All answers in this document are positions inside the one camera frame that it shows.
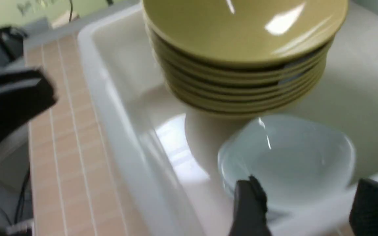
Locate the white square dish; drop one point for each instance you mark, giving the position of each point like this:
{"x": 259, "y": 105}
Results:
{"x": 298, "y": 162}

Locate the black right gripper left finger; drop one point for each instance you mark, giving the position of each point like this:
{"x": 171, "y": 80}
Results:
{"x": 250, "y": 209}

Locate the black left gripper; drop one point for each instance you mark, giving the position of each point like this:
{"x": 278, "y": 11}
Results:
{"x": 24, "y": 94}

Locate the white plastic tub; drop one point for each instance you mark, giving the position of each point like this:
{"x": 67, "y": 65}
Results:
{"x": 166, "y": 152}

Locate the stack of yellow bowls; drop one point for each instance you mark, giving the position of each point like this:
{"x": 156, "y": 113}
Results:
{"x": 242, "y": 58}

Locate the checkered tan tablecloth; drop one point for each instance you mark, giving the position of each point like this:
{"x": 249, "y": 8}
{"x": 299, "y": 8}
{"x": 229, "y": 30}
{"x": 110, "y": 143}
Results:
{"x": 76, "y": 189}

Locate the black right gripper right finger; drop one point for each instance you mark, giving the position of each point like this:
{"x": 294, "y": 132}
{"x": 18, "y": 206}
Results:
{"x": 363, "y": 217}

